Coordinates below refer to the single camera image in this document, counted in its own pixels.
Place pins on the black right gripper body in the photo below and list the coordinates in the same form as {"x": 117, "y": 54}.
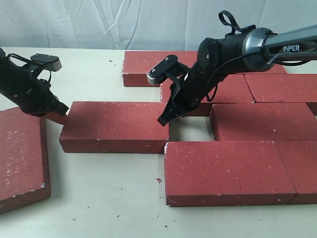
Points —
{"x": 187, "y": 93}

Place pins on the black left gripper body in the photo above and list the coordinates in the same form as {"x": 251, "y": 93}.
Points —
{"x": 29, "y": 94}

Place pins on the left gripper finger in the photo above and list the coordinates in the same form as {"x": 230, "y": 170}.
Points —
{"x": 57, "y": 118}
{"x": 56, "y": 106}

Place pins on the diagonal top red brick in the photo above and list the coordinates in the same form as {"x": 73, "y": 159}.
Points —
{"x": 232, "y": 90}

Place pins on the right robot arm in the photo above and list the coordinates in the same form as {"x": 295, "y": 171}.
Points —
{"x": 254, "y": 51}

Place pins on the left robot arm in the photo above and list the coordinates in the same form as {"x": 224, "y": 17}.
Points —
{"x": 14, "y": 63}

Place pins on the right second-row red brick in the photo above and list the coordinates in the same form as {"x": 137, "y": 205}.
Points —
{"x": 284, "y": 88}

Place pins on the right third-row red brick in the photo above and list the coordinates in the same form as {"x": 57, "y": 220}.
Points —
{"x": 263, "y": 122}

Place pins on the white fabric backdrop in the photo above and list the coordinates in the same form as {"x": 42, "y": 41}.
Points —
{"x": 140, "y": 24}

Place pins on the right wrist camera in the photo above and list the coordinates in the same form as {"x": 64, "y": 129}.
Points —
{"x": 168, "y": 68}

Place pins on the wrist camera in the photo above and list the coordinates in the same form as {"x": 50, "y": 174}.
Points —
{"x": 168, "y": 68}
{"x": 39, "y": 62}

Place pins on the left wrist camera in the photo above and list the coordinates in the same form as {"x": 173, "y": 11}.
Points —
{"x": 39, "y": 62}

